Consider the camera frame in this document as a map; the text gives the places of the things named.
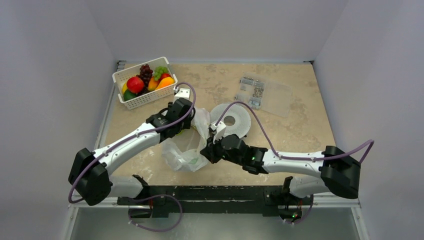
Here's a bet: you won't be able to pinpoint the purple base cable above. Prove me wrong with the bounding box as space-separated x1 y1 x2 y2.
127 193 184 232
281 195 316 226

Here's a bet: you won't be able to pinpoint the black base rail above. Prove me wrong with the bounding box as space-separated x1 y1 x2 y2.
117 185 313 220

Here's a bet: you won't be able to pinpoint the fake purple grapes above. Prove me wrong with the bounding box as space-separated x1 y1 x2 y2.
137 64 153 86

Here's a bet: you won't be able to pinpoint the white plastic basket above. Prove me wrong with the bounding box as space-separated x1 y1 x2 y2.
112 56 178 110

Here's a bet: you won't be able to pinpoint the fake orange fruit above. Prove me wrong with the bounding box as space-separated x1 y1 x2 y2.
156 77 175 90

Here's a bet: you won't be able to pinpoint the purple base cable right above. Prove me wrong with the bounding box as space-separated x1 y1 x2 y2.
281 195 316 226

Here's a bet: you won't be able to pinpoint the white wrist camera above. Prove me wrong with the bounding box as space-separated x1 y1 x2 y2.
173 87 191 102
208 121 227 143

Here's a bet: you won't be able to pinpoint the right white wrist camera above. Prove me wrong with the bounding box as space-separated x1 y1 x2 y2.
208 121 227 143

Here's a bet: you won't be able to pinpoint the fake orange mango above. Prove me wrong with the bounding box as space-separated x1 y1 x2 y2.
147 77 160 92

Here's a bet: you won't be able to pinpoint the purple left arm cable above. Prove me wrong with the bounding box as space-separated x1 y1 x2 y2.
68 82 197 205

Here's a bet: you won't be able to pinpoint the fake green grapes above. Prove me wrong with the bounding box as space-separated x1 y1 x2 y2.
153 66 169 81

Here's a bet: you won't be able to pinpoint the clear plastic screw box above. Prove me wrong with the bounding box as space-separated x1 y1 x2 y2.
234 72 292 118

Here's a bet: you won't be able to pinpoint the fake yellow banana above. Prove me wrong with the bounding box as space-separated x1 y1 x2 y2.
121 83 128 94

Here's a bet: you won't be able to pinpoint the white plastic bag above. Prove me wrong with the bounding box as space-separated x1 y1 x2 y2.
161 107 211 172

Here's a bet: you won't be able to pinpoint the white filament spool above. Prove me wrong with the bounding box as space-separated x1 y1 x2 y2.
209 102 252 139

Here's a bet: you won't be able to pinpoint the fake green avocado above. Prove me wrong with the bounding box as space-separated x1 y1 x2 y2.
122 89 138 102

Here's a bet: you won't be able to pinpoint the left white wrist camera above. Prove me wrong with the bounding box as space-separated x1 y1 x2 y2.
173 87 191 102

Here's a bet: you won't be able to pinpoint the fake red peach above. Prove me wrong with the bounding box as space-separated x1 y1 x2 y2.
160 73 171 79

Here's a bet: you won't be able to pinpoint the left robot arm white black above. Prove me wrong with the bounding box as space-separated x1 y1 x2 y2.
68 97 196 206

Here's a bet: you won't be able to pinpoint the fake red fruit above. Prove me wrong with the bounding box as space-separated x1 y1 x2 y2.
126 76 145 94

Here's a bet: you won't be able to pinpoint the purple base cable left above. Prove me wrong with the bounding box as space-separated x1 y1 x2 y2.
127 193 184 232

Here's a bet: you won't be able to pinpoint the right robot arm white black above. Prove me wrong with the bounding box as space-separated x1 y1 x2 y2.
200 134 361 204

